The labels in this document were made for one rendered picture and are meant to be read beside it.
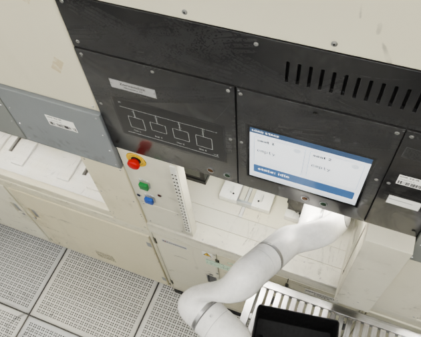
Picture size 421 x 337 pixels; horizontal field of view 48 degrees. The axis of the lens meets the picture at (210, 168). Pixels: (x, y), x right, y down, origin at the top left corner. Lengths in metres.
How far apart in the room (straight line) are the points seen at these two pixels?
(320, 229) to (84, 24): 0.81
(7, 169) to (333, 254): 1.43
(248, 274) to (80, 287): 1.76
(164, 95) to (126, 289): 1.78
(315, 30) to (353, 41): 0.07
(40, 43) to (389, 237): 0.99
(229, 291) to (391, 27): 0.72
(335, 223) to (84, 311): 1.74
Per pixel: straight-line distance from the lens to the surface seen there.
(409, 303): 1.76
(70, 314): 2.81
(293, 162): 1.16
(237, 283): 1.20
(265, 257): 1.24
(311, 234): 1.37
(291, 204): 1.77
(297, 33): 0.87
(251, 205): 1.87
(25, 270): 3.00
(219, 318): 1.27
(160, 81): 1.10
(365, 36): 0.84
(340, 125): 1.01
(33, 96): 1.46
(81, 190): 2.08
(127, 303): 2.74
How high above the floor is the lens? 2.56
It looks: 58 degrees down
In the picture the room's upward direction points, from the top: 7 degrees counter-clockwise
